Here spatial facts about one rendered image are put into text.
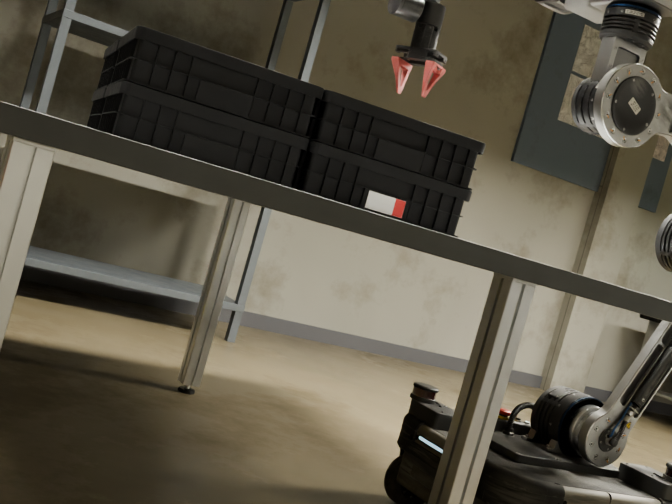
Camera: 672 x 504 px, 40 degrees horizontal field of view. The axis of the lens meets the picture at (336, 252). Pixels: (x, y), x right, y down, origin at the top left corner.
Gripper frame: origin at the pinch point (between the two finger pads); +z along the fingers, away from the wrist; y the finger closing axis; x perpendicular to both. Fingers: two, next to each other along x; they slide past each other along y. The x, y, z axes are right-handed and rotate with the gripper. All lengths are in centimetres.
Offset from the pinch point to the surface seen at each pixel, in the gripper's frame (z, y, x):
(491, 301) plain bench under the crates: 40, 35, -12
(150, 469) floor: 98, -36, -11
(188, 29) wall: -49, -226, 169
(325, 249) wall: 42, -174, 264
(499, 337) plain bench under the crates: 46, 39, -14
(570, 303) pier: 37, -76, 416
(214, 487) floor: 99, -23, -3
